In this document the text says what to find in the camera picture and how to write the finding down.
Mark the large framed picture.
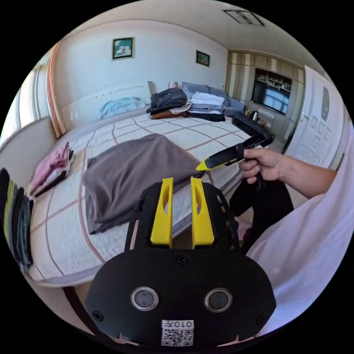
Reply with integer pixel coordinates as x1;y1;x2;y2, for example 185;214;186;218
112;37;135;60

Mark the pile of white grey clothes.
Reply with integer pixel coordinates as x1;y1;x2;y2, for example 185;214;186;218
187;91;226;122

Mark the cupboard with television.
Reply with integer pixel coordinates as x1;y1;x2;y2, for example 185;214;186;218
225;51;305;139

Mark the light blue pillow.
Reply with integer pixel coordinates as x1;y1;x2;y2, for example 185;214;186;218
99;97;146;119

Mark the bed with checked quilt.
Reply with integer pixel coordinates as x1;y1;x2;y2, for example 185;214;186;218
0;81;274;288

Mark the person's body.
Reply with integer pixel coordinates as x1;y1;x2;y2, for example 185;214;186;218
229;105;354;337

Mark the pile of dark clothes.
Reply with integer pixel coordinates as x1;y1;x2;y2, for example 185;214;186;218
146;88;192;120

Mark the pile of black green clothes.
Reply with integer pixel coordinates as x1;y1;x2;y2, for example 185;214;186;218
0;167;35;275

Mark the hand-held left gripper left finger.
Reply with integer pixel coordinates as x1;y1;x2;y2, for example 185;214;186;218
150;178;174;247

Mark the chocolate short sleeve shirt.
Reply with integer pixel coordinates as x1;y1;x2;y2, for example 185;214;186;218
82;133;206;235

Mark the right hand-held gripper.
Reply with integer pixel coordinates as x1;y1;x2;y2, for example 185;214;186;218
195;135;275;171

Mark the grey blue pillow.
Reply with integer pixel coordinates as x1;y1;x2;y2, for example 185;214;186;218
208;86;230;107
181;81;211;98

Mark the person's right hand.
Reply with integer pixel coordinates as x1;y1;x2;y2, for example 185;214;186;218
239;148;283;185

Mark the person's right forearm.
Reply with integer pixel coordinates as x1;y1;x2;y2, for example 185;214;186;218
278;154;339;199

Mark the small framed picture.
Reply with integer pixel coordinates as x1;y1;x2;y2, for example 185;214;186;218
195;50;211;67

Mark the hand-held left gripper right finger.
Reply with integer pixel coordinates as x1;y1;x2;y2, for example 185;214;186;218
191;177;214;249

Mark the pile of pink clothes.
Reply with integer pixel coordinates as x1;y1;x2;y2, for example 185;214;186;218
27;141;75;198

